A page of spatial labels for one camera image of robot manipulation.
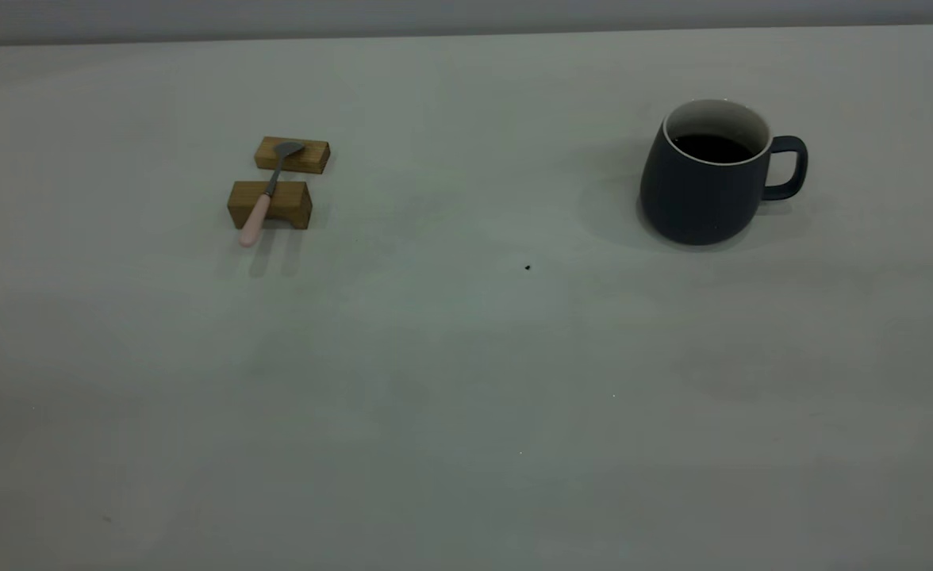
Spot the pink handled metal spoon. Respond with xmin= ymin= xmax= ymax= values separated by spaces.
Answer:
xmin=239 ymin=141 xmax=307 ymax=248

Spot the dark grey ceramic cup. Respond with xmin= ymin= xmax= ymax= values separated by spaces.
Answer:
xmin=639 ymin=98 xmax=809 ymax=246

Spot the dark coffee liquid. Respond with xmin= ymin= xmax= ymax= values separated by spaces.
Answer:
xmin=670 ymin=133 xmax=755 ymax=165

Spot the arched wooden block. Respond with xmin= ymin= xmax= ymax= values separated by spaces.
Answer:
xmin=227 ymin=180 xmax=313 ymax=231

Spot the flat wooden block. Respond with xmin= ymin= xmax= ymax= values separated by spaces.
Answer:
xmin=254 ymin=136 xmax=331 ymax=175

